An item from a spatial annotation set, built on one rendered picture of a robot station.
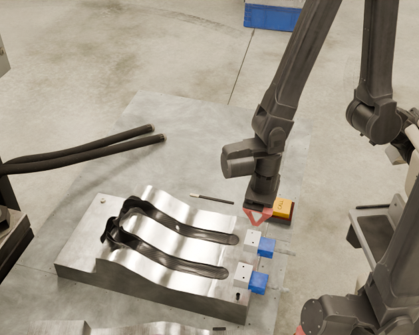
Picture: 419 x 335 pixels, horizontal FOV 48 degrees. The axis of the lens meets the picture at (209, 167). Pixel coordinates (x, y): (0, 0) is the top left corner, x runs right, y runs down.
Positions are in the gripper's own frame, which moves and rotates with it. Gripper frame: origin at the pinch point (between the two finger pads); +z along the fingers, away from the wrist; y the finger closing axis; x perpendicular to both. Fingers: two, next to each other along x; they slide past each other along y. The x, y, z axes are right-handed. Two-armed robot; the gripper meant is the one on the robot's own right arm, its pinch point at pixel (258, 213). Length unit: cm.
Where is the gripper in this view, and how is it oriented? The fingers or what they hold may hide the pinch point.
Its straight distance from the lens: 112.7
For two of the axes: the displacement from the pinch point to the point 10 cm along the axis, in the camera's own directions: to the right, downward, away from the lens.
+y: -2.7, 6.4, -7.2
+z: -0.5, 7.3, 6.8
